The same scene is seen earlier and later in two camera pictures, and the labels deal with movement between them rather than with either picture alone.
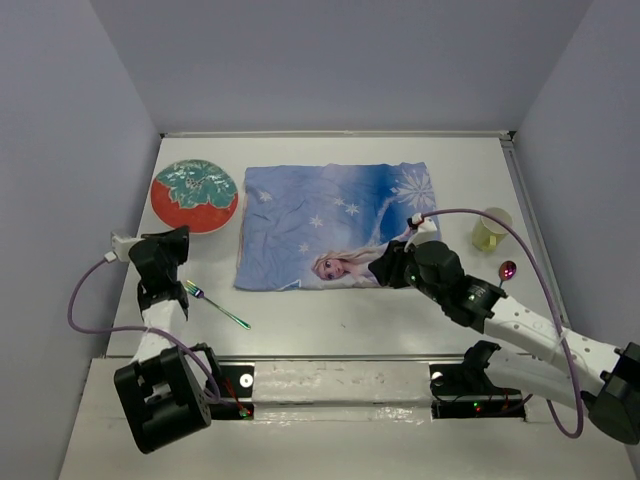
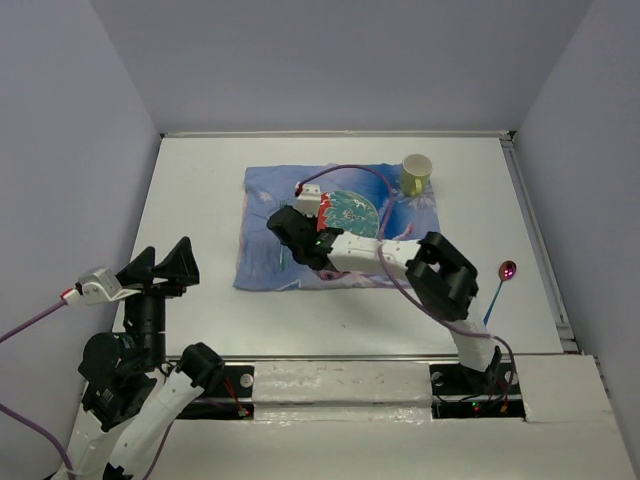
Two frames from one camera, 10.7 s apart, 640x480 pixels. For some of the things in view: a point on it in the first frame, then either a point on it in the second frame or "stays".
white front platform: [340, 418] stays
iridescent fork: [199, 293] -> [281, 257]
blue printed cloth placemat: [314, 226] stays
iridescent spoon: [507, 271] stays
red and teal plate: [199, 194] -> [347, 210]
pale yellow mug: [490, 232] -> [414, 174]
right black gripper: [392, 261] -> [313, 220]
